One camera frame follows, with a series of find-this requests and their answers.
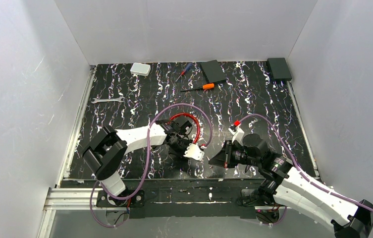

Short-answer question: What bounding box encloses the red cable lock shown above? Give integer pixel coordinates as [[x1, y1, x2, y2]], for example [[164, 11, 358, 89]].
[[169, 113, 201, 145]]

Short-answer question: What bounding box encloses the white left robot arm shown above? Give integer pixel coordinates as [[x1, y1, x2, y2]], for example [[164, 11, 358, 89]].
[[82, 118, 203, 200]]

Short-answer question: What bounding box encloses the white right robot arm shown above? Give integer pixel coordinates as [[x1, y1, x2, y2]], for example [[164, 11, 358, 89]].
[[209, 134, 373, 238]]

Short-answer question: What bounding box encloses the blue red screwdriver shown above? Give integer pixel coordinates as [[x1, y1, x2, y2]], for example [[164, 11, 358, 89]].
[[176, 62, 193, 82]]

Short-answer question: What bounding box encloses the black flat plate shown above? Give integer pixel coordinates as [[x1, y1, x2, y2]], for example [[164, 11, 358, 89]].
[[200, 59, 227, 84]]

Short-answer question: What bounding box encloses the white plastic box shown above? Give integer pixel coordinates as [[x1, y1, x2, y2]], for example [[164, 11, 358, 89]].
[[130, 62, 151, 76]]

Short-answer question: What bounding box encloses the silver open-end wrench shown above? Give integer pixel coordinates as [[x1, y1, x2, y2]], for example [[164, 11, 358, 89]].
[[90, 97, 125, 104]]

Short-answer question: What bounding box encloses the black electronics box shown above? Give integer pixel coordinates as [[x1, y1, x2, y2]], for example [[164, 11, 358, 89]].
[[266, 58, 292, 82]]

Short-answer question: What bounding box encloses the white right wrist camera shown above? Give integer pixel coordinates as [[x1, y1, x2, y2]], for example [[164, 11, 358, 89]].
[[229, 120, 244, 145]]

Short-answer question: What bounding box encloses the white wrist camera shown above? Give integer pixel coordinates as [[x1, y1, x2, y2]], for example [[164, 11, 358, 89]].
[[183, 143, 205, 161], [229, 120, 244, 145]]

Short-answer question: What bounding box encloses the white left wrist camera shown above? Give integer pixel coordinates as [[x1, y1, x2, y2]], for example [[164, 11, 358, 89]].
[[183, 143, 205, 161]]

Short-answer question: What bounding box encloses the orange handled screwdriver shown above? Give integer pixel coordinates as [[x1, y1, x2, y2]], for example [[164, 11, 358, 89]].
[[180, 83, 215, 92]]

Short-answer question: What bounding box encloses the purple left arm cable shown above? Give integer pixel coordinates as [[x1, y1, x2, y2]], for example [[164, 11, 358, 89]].
[[89, 103, 214, 229]]

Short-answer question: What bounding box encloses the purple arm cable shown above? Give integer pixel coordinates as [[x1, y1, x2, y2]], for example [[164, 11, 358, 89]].
[[238, 114, 373, 231], [89, 103, 214, 229]]

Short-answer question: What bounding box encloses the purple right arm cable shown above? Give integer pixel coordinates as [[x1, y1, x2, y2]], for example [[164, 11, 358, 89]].
[[238, 114, 373, 231]]

